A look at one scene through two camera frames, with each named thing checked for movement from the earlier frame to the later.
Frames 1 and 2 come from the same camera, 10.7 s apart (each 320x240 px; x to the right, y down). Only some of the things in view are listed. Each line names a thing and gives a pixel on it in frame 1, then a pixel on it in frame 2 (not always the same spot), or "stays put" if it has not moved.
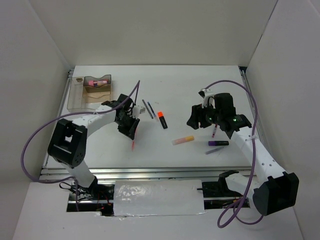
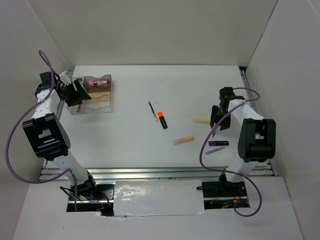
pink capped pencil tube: [97, 83] stays put
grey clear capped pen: [211, 151] stays put
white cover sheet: [158, 198] stays put
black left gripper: [131, 130] to [79, 95]
